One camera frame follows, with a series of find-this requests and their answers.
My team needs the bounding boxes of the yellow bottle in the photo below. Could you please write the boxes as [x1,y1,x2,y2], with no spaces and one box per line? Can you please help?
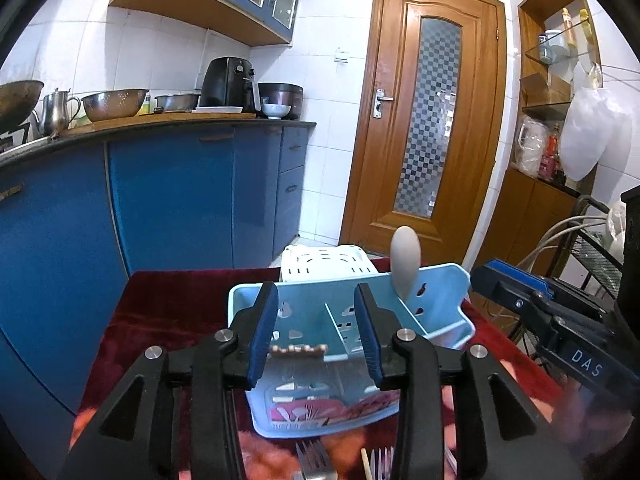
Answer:
[577,9,596,48]

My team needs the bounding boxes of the pink plastic fork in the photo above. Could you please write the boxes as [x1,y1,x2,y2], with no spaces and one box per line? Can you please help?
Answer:
[373,447,397,480]

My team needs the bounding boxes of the wooden door with glass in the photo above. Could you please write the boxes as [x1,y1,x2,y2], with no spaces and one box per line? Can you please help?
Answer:
[340,0,507,267]

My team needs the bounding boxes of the steel pitcher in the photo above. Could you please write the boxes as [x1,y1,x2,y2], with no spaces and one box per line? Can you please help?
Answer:
[41,88,82,137]

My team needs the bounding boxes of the steel door handle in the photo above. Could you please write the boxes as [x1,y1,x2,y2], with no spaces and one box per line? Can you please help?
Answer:
[372,88,395,120]

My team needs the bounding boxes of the beige hose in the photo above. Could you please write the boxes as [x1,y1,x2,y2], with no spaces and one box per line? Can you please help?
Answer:
[515,215,613,270]

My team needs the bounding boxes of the red floral tablecloth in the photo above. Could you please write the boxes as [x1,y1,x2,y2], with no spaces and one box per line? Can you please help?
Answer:
[70,257,566,480]

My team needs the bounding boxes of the steel bowl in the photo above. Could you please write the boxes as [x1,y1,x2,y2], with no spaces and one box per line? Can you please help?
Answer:
[154,92,202,112]

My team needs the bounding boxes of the white hanging plastic bag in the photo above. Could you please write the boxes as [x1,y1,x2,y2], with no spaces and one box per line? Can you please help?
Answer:
[559,62,633,182]

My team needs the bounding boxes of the glass jar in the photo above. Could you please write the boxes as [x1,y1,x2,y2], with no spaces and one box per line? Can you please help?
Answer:
[537,30,571,63]

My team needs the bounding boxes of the black wire rack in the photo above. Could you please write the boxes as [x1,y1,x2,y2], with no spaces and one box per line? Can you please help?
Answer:
[520,195,626,361]

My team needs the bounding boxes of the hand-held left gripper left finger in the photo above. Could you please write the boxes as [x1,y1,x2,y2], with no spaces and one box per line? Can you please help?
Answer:
[57,281,280,480]

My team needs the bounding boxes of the steel fork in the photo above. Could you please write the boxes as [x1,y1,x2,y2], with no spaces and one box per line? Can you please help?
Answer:
[295,439,338,480]

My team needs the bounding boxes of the wooden cutting board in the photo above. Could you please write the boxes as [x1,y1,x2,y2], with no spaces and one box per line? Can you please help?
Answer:
[90,111,257,124]

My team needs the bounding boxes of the wooden shelf unit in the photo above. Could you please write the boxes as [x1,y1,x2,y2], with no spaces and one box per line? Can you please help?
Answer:
[472,0,606,281]

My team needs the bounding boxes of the white plastic spoon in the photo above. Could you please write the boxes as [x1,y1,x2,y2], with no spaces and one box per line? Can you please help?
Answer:
[390,226,422,297]

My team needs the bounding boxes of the blue base cabinet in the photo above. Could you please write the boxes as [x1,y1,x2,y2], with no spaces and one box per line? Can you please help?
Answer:
[0,121,317,466]

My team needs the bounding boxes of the clear plastic bag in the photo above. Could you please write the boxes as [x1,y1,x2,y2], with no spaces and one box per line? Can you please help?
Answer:
[511,115,550,178]

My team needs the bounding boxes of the cardboard box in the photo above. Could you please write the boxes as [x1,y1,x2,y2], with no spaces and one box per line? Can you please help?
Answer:
[520,72,573,106]

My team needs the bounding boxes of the steel wok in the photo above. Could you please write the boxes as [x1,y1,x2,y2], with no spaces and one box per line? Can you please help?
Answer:
[0,80,45,133]

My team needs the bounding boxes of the steel colander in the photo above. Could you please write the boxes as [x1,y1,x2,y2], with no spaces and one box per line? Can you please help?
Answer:
[80,88,150,122]

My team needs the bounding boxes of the white plastic basket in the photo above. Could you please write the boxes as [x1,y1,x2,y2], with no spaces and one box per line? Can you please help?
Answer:
[280,244,378,283]

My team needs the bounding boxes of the tall clear bottle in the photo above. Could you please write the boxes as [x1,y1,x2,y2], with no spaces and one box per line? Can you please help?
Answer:
[561,7,576,51]

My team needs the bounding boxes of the dark rice cooker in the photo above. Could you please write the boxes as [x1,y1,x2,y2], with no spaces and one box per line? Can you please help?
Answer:
[257,82,304,121]

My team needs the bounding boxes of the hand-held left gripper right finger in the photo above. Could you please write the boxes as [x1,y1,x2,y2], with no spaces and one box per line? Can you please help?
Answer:
[352,282,583,480]

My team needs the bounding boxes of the light blue utensil holder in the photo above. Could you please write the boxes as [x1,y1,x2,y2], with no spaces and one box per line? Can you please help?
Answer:
[228,262,477,438]

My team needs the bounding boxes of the black air fryer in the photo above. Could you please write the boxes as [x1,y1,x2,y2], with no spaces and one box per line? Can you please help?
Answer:
[200,56,261,113]

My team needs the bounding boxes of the red sauce bottles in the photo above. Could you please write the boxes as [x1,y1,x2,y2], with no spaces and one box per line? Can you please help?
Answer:
[539,124,565,182]

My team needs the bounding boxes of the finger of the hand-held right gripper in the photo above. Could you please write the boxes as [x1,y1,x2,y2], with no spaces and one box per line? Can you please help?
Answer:
[471,259,608,328]

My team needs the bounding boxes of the white bag on rack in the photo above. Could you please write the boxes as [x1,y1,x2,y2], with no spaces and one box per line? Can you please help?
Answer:
[605,202,627,241]

